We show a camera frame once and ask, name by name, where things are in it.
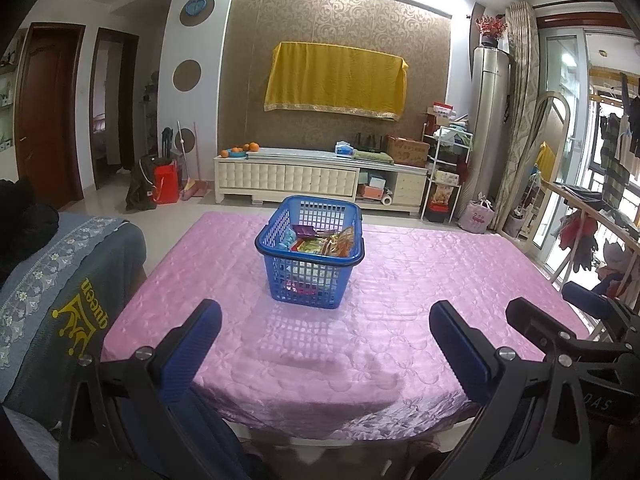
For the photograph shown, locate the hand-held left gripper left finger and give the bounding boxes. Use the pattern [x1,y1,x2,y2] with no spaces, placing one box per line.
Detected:
[57,298,223,480]

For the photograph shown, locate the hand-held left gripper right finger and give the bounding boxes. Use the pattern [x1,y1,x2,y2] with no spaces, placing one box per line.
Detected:
[429,300,593,480]

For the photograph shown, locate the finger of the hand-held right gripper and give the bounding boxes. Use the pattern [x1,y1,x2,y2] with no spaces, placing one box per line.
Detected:
[561,281,640,343]
[505,297,638,366]

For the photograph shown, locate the blue plastic basket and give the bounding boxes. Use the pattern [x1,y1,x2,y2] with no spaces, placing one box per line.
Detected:
[254,195,365,309]

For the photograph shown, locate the orange bread packet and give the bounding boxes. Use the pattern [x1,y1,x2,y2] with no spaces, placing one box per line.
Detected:
[327,226,356,258]

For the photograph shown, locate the red yellow snack bag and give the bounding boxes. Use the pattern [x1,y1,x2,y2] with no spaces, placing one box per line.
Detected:
[291,237,331,257]

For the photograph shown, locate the wooden drying rack with clothes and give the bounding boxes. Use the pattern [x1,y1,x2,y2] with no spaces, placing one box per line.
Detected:
[542,180,640,306]

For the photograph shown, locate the pink quilted tablecloth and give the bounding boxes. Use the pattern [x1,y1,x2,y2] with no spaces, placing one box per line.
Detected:
[100,210,591,441]

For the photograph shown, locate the small grey basket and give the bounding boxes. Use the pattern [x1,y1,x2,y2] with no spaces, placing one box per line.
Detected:
[502,207,526,238]

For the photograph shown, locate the pink tote bag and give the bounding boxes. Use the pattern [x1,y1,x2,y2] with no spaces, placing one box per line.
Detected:
[460,192,497,233]

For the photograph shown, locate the grey chair cover crown print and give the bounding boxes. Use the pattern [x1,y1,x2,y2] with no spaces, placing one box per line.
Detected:
[0,212,148,421]

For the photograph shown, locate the hanging clothes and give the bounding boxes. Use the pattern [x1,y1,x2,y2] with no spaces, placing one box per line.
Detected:
[597,72,640,201]

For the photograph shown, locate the arched standing mirror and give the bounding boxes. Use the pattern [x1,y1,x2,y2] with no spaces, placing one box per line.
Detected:
[522,91,576,263]

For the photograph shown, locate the pink broom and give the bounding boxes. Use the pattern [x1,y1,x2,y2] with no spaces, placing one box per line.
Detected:
[180,120,208,202]

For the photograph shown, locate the white metal rack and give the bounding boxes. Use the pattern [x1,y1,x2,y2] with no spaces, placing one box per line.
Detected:
[421,120,473,223]

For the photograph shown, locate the black bag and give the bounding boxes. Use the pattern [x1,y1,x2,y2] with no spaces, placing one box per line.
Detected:
[125,156,158,212]

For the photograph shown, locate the white television cabinet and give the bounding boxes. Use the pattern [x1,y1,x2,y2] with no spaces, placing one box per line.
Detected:
[213,147,429,216]

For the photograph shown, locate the patterned beige curtain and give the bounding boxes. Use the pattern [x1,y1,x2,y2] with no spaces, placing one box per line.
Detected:
[495,1,541,238]

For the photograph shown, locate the silver standing air conditioner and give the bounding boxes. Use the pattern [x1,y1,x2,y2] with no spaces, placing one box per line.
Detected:
[472,46,512,206]

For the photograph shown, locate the brown cardboard box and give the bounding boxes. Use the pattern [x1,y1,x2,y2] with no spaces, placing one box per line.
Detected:
[386,135,431,168]

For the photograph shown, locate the black clothing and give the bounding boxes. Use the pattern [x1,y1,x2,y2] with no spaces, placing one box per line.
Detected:
[0,177,61,288]

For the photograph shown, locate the bunch of oranges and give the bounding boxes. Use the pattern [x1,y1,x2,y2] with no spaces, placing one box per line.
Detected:
[220,142,261,158]

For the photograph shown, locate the black router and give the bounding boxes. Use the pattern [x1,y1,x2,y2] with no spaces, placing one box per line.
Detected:
[352,132,383,153]

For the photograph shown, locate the brown wooden door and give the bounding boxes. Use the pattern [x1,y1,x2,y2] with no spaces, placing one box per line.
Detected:
[14,22,87,211]

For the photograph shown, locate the vase with red flowers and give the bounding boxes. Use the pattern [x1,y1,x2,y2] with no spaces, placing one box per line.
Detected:
[475,14,508,50]

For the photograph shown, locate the yellow cloth cover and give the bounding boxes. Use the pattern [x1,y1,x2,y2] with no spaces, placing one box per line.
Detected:
[264,41,408,122]

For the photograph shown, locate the dark wooden doorway frame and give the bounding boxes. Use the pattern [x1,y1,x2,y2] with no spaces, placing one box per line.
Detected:
[89,27,140,191]

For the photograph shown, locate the brown round wall disc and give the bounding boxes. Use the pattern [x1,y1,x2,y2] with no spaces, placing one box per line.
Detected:
[172,59,202,92]

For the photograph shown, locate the round wall disc blue plate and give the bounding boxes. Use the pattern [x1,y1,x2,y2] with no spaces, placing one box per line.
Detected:
[180,0,216,27]

